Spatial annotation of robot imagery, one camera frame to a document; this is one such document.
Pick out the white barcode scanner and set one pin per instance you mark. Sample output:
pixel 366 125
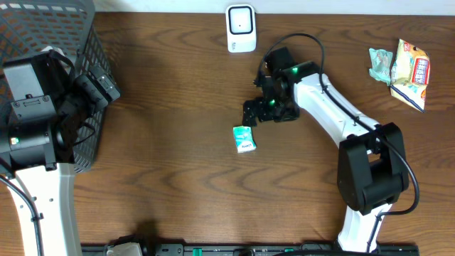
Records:
pixel 241 28

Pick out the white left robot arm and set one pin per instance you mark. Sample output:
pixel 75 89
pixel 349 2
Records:
pixel 37 151

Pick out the teal packet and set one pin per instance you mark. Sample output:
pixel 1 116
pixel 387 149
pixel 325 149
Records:
pixel 381 61

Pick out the white blue snack bag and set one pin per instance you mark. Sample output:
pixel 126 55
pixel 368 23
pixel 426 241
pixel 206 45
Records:
pixel 410 75

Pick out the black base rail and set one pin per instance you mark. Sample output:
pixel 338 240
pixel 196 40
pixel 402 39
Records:
pixel 308 248

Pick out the grey plastic mesh basket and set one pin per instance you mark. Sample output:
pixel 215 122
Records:
pixel 29 27

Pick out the small green white carton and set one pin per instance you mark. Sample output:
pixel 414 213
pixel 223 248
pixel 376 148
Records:
pixel 244 139

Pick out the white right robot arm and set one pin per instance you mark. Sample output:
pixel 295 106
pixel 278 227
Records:
pixel 370 174

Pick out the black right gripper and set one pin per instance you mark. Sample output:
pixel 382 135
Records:
pixel 261 114

